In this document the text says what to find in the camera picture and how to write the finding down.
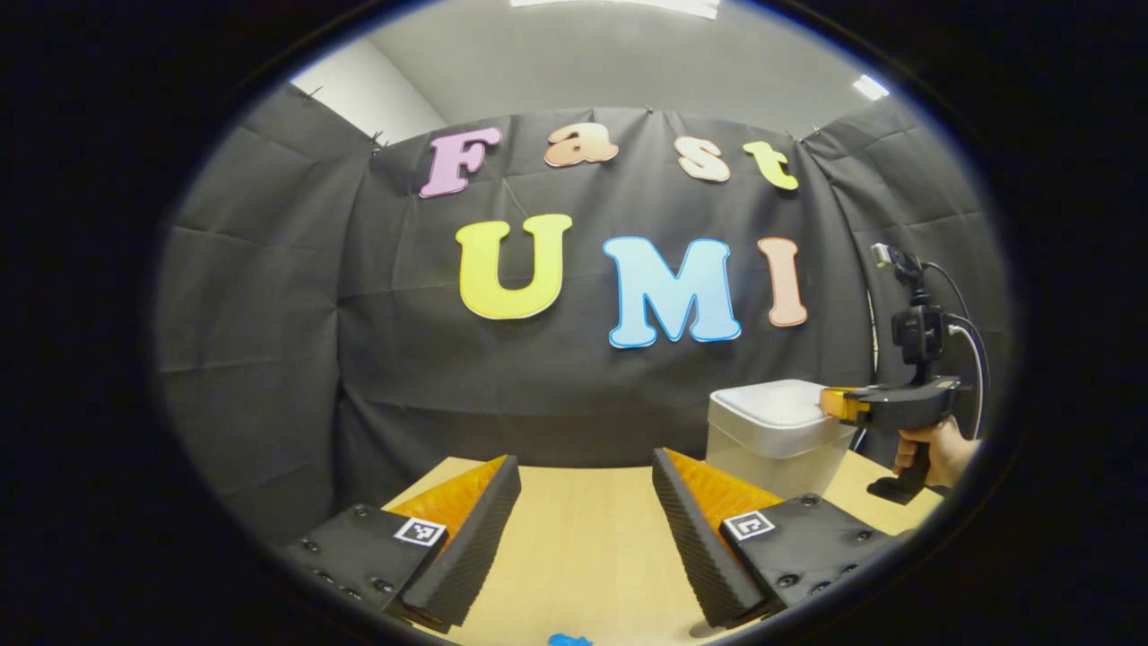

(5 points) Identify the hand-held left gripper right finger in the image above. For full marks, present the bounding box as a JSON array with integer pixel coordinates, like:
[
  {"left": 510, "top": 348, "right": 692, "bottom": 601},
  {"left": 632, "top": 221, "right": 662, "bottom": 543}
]
[{"left": 652, "top": 448, "right": 916, "bottom": 629}]

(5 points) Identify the wooden desktop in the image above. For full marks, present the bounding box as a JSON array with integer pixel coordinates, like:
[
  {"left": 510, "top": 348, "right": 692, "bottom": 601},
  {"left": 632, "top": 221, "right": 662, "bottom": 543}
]
[{"left": 381, "top": 449, "right": 944, "bottom": 646}]

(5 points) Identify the long ceiling light panel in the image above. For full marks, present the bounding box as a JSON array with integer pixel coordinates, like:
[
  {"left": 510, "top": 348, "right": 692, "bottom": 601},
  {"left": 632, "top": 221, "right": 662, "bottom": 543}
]
[{"left": 509, "top": 0, "right": 721, "bottom": 21}]

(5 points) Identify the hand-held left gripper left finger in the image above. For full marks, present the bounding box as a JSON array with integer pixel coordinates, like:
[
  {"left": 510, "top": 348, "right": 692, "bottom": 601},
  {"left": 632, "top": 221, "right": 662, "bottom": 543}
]
[{"left": 278, "top": 455, "right": 523, "bottom": 633}]

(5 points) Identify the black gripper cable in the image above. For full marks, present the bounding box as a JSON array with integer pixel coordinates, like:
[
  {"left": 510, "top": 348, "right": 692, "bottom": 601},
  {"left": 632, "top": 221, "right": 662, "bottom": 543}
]
[{"left": 924, "top": 260, "right": 991, "bottom": 441}]

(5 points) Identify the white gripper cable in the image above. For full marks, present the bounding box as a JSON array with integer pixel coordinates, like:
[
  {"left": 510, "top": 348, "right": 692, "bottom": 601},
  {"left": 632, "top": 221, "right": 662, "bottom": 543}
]
[{"left": 947, "top": 325, "right": 984, "bottom": 439}]

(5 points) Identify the white desktop garbage bin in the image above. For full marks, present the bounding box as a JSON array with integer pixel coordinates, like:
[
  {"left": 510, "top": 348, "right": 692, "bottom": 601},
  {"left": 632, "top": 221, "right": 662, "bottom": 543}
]
[{"left": 706, "top": 379, "right": 857, "bottom": 500}]

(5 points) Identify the black backdrop cloth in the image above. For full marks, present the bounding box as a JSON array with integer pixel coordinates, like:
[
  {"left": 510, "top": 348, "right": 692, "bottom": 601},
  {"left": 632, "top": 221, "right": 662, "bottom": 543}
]
[{"left": 152, "top": 83, "right": 1014, "bottom": 548}]

